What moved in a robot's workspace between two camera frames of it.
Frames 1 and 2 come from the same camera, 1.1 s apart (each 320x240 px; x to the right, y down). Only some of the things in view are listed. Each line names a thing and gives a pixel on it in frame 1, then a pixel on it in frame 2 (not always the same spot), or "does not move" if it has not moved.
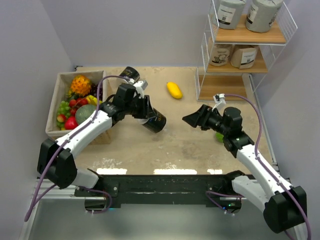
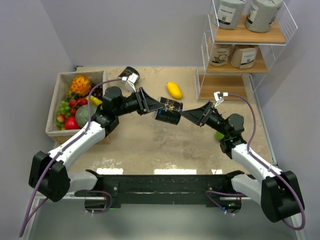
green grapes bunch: (64, 109) does not move
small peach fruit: (61, 118) does not move
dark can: (156, 122) to (170, 113)
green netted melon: (83, 112) does not move
